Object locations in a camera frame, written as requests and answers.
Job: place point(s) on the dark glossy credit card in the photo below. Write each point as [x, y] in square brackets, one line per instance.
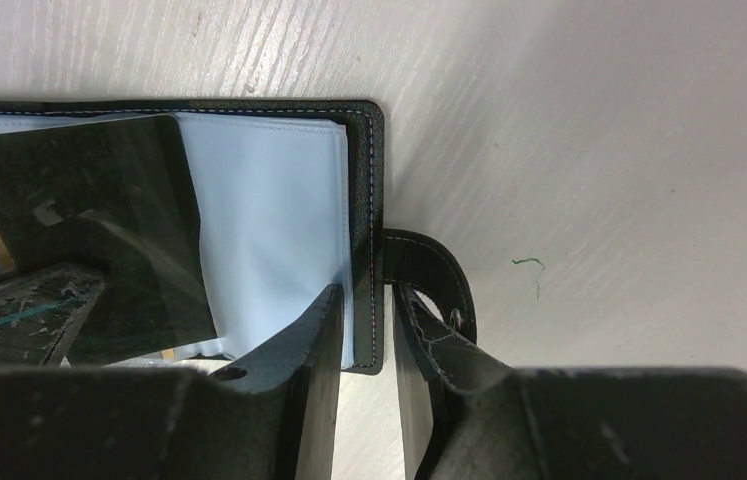
[115, 194]

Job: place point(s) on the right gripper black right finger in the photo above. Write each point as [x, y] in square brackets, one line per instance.
[466, 415]

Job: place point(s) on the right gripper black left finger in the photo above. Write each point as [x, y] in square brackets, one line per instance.
[268, 415]

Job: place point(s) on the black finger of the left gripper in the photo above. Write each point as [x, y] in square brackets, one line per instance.
[42, 312]

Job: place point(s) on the black leather card holder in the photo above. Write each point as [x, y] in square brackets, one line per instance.
[291, 197]

